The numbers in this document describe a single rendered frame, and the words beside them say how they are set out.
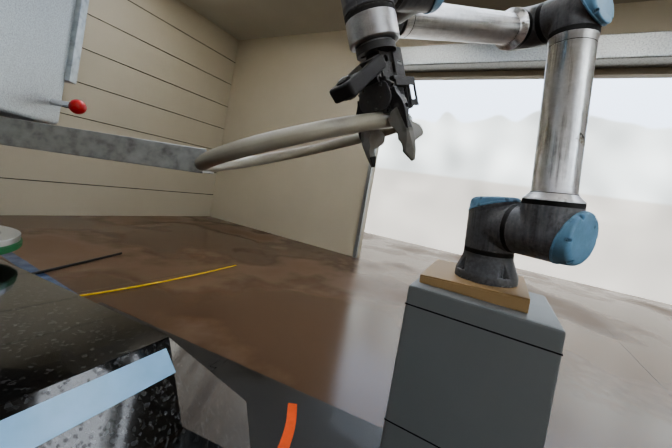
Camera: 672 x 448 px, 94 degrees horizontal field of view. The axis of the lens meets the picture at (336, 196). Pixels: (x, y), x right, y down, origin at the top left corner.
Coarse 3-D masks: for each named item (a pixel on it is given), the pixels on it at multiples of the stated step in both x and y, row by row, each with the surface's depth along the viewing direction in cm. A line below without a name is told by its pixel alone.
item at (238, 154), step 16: (288, 128) 49; (304, 128) 49; (320, 128) 49; (336, 128) 50; (352, 128) 51; (368, 128) 53; (384, 128) 56; (224, 144) 53; (240, 144) 51; (256, 144) 50; (272, 144) 49; (288, 144) 50; (320, 144) 94; (336, 144) 93; (352, 144) 92; (208, 160) 55; (224, 160) 53; (240, 160) 84; (256, 160) 88; (272, 160) 91
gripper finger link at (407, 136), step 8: (392, 112) 53; (392, 120) 53; (400, 120) 52; (400, 128) 52; (408, 128) 52; (416, 128) 55; (400, 136) 53; (408, 136) 52; (416, 136) 54; (408, 144) 52; (408, 152) 53
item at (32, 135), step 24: (0, 120) 56; (24, 120) 57; (0, 144) 56; (24, 144) 57; (48, 144) 58; (72, 144) 58; (96, 144) 59; (120, 144) 60; (144, 144) 61; (168, 144) 62; (168, 168) 62; (192, 168) 63
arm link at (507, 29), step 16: (416, 16) 72; (432, 16) 74; (448, 16) 77; (464, 16) 79; (480, 16) 82; (496, 16) 85; (512, 16) 88; (528, 16) 89; (400, 32) 73; (416, 32) 75; (432, 32) 77; (448, 32) 79; (464, 32) 81; (480, 32) 84; (496, 32) 86; (512, 32) 89; (528, 32) 90; (512, 48) 94; (528, 48) 96
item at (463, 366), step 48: (432, 288) 95; (432, 336) 91; (480, 336) 86; (528, 336) 81; (432, 384) 91; (480, 384) 85; (528, 384) 80; (384, 432) 96; (432, 432) 90; (480, 432) 84; (528, 432) 79
